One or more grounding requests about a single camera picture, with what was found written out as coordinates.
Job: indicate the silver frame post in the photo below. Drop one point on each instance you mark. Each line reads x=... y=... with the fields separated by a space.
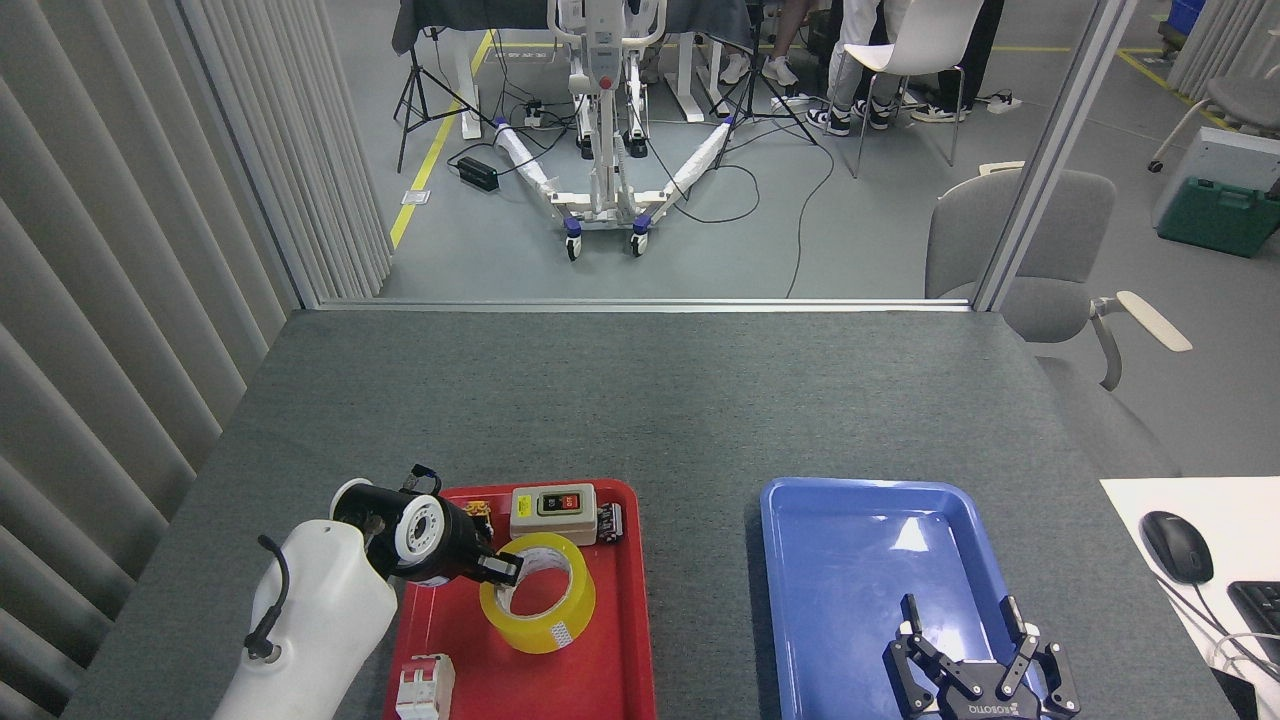
x=1050 y=150

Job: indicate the blue bin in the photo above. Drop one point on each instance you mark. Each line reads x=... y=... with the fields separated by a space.
x=1185 y=18

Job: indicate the grey chair white legs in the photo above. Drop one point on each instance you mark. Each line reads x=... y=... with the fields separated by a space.
x=1245 y=100

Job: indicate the grey metal box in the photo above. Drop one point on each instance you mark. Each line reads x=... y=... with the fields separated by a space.
x=1230 y=155

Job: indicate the white floor label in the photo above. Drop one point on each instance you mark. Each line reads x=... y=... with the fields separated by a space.
x=415 y=197

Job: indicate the white stand on wheels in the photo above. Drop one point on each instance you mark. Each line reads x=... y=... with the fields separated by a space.
x=606 y=170

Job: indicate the white plastic chair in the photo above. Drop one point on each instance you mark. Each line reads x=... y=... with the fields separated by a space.
x=925 y=45

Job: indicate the silver frame rail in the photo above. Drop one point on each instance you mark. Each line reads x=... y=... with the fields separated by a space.
x=640 y=304

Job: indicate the white circuit breaker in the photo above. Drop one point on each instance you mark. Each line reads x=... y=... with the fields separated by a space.
x=425 y=690

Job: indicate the white power strip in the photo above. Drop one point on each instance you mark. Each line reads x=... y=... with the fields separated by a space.
x=1003 y=103
x=534 y=115

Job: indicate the black computer mouse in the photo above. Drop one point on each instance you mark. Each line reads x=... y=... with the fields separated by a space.
x=1175 y=545

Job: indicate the small black terminal block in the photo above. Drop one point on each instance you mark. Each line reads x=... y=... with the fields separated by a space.
x=609 y=522

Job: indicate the green tool case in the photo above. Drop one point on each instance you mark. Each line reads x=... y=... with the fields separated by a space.
x=1215 y=215

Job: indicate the yellow tape roll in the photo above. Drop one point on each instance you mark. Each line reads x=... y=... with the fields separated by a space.
x=580 y=600

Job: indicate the person in dark trousers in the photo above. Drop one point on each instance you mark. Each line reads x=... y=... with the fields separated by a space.
x=975 y=70

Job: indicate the red plastic tray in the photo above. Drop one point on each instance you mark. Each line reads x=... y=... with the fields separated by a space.
x=610 y=680

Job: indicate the grey office chair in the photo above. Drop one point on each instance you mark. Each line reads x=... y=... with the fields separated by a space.
x=960 y=240

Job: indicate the person in white trousers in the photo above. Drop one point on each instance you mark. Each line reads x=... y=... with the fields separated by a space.
x=850 y=50

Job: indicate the black tripod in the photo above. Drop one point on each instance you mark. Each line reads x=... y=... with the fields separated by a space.
x=752 y=100
x=412 y=90

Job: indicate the white switch box two buttons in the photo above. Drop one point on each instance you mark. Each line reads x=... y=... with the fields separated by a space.
x=535 y=528

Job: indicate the person with bare legs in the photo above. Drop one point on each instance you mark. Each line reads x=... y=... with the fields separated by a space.
x=780 y=68

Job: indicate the black keyboard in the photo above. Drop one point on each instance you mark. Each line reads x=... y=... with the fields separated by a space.
x=1260 y=615

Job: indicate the white desk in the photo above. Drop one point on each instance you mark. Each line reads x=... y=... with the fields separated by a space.
x=1240 y=520

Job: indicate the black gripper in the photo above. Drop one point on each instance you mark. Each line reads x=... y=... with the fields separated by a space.
x=462 y=545
x=990 y=705

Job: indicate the black power adapter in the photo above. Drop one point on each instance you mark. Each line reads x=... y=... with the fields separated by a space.
x=478 y=175

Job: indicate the blue plastic tray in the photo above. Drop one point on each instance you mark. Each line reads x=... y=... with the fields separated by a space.
x=850 y=600

